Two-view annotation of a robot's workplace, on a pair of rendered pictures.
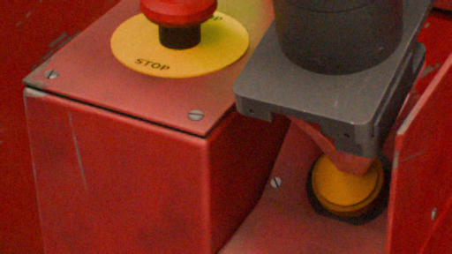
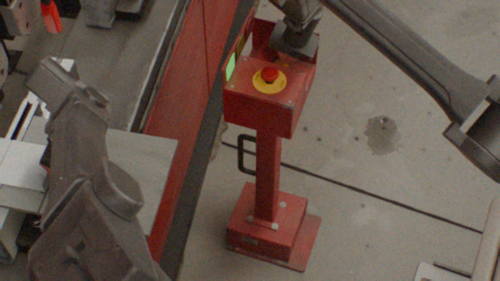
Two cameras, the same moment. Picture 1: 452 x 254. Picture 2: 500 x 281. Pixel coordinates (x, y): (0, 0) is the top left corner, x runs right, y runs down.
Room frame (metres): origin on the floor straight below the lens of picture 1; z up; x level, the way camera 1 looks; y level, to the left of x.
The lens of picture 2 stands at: (0.65, 1.02, 1.95)
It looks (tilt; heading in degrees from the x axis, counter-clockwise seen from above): 55 degrees down; 264
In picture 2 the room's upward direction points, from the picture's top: straight up
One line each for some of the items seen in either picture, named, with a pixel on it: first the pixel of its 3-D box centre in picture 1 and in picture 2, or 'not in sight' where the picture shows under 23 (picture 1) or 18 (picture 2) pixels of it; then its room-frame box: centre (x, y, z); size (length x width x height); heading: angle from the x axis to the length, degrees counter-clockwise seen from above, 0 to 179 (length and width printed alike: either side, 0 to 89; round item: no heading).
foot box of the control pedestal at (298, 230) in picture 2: not in sight; (275, 225); (0.47, 0.02, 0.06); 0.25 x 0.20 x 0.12; 155
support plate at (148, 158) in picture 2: not in sight; (87, 172); (0.85, 0.39, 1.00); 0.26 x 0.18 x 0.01; 163
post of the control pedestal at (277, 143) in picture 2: not in sight; (268, 162); (0.50, 0.00, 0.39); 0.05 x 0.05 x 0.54; 65
